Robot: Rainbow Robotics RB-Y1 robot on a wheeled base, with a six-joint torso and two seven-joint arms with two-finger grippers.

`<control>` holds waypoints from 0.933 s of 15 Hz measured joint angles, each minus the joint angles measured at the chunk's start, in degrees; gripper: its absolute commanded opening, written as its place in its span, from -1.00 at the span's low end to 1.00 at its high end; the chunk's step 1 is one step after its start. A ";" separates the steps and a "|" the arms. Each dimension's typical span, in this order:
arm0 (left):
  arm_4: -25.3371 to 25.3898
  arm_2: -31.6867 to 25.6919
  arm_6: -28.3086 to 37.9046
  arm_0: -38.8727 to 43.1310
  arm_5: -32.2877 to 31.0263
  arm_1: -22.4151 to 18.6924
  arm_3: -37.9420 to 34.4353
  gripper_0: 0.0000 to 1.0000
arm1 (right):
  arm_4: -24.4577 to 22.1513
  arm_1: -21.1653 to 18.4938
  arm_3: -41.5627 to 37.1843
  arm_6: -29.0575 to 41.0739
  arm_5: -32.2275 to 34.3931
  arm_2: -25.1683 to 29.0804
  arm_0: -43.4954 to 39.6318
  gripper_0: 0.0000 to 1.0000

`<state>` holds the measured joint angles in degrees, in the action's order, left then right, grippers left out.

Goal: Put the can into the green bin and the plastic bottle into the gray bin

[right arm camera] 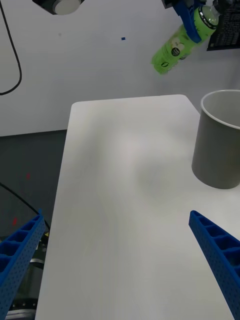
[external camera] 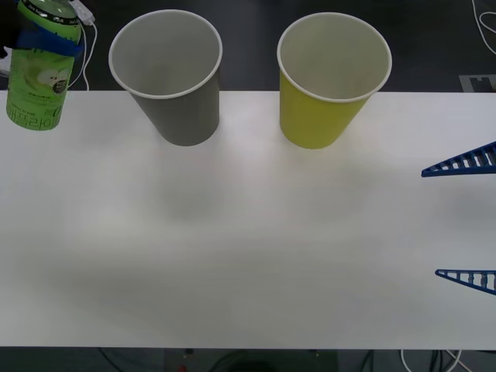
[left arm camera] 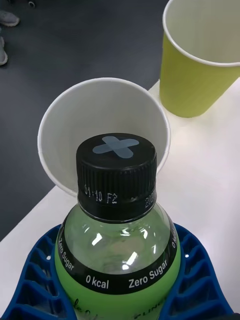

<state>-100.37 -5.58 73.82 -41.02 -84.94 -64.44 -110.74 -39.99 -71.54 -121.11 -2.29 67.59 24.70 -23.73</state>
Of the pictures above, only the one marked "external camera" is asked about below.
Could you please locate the white power strip cable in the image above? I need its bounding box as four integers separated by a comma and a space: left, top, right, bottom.
67, 21, 98, 92

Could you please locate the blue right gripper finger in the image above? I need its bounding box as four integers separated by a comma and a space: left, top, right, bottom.
434, 268, 496, 296
421, 141, 496, 178

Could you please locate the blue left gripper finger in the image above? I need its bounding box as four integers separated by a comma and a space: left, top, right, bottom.
18, 21, 83, 59

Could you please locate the grey floor plate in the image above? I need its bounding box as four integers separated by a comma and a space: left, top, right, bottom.
459, 74, 496, 93

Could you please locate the green plastic bottle black cap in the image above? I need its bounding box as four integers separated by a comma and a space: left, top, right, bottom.
5, 0, 84, 133

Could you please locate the thin white looped cable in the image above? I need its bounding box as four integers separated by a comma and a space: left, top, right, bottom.
470, 0, 496, 64

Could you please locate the grey plastic waste bin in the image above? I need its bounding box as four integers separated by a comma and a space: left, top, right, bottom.
108, 10, 223, 147

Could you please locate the yellow-green plastic waste bin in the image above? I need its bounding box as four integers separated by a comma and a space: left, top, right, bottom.
276, 11, 393, 150

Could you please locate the white power strip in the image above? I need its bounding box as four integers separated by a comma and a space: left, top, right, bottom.
71, 0, 96, 26

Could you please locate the white cable under table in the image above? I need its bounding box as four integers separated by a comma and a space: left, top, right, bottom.
400, 348, 470, 372

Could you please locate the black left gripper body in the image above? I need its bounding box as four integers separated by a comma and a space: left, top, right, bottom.
0, 0, 25, 50

